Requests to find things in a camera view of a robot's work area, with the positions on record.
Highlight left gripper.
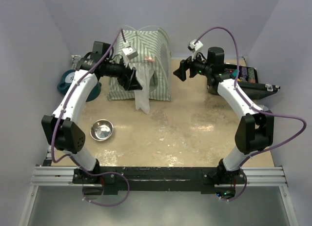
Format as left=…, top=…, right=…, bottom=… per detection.
left=104, top=55, right=143, bottom=91

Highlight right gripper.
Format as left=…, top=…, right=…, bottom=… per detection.
left=174, top=49, right=213, bottom=82

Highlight green checked cushion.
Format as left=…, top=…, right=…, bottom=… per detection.
left=149, top=71, right=158, bottom=93

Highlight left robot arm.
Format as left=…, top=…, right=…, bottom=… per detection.
left=41, top=41, right=142, bottom=183

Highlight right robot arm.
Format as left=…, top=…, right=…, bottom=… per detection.
left=174, top=47, right=274, bottom=184

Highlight steel pet bowl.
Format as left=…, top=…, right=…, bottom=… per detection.
left=90, top=119, right=114, bottom=142

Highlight teal pet feeder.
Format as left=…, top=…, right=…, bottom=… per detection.
left=57, top=69, right=102, bottom=102

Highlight pink pompom toy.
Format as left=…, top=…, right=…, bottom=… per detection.
left=144, top=56, right=155, bottom=62

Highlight poker chips in case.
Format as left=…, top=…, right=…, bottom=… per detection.
left=238, top=67, right=257, bottom=83

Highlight black carrying case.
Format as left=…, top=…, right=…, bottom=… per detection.
left=238, top=73, right=280, bottom=100

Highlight white plastic tube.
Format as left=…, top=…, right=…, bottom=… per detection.
left=259, top=104, right=269, bottom=111

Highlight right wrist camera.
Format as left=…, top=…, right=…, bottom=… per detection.
left=188, top=39, right=203, bottom=60

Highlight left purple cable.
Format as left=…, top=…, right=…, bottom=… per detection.
left=50, top=28, right=130, bottom=207

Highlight purple cable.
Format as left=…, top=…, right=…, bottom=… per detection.
left=50, top=28, right=130, bottom=207
left=194, top=27, right=307, bottom=202

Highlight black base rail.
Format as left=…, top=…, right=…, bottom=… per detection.
left=72, top=166, right=246, bottom=194

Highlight aluminium frame rail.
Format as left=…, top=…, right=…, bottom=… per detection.
left=31, top=166, right=75, bottom=186

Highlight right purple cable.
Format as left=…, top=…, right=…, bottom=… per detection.
left=194, top=27, right=307, bottom=202

